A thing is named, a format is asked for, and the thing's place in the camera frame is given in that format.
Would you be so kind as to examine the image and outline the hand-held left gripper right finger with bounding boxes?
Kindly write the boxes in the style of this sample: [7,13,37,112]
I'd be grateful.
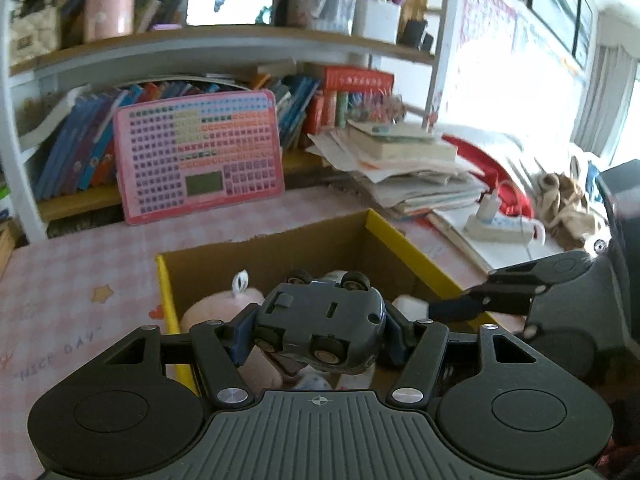
[382,302,538,406]

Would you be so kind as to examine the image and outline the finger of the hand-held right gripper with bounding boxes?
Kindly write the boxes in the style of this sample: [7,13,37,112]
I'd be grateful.
[430,254,566,322]

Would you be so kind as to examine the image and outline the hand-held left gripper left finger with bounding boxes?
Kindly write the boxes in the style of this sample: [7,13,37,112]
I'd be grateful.
[102,305,261,408]

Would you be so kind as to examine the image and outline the pink plush pig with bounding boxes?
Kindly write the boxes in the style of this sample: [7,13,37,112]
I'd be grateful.
[179,270,286,396]

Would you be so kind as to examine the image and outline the grey toy car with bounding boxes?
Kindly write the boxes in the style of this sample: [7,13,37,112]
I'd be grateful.
[255,269,388,375]

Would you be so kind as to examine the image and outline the yellow cardboard box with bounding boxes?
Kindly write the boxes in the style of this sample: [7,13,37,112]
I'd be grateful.
[155,208,501,396]

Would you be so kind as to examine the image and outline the pink container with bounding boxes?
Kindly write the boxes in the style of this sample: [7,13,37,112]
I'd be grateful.
[82,0,138,43]

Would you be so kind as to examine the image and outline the white power strip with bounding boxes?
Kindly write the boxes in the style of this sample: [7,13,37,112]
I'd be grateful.
[477,180,548,246]
[465,212,536,243]

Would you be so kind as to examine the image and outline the brown plush toy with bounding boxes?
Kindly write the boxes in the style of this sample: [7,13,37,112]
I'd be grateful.
[532,155,608,251]

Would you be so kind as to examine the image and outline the dark red cloth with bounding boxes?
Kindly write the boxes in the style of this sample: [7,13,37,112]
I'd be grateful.
[600,390,640,480]

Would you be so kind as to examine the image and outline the stack of books and papers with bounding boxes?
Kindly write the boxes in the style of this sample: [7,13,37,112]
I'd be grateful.
[305,119,491,221]

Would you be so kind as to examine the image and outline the pink toy keyboard tablet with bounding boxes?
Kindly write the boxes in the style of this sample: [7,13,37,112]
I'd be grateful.
[112,89,286,226]

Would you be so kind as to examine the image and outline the pink checked tablecloth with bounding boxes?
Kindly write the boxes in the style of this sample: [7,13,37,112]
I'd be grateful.
[0,185,481,401]

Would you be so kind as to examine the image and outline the colourful paper flowers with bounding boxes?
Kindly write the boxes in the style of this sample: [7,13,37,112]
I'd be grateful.
[350,92,406,123]

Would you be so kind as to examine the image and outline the red books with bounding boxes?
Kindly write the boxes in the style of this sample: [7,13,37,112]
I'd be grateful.
[305,65,396,136]

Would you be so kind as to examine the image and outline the row of blue books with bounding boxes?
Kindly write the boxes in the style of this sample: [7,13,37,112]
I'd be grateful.
[32,72,321,201]

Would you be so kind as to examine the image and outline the small black box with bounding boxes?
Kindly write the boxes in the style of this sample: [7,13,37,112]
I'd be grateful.
[400,19,435,53]

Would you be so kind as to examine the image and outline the white bookshelf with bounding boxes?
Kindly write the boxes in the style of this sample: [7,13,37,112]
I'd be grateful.
[0,0,466,246]

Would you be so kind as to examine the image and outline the white pen cup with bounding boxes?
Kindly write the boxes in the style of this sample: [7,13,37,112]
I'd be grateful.
[352,0,402,45]

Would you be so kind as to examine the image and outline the clear pen holder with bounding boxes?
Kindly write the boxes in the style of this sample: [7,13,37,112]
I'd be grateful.
[312,0,358,33]

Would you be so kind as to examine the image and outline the beige quilted bag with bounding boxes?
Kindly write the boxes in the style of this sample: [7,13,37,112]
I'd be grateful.
[10,0,61,66]

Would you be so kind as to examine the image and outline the wall poster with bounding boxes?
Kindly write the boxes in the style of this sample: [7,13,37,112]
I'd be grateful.
[462,0,586,126]

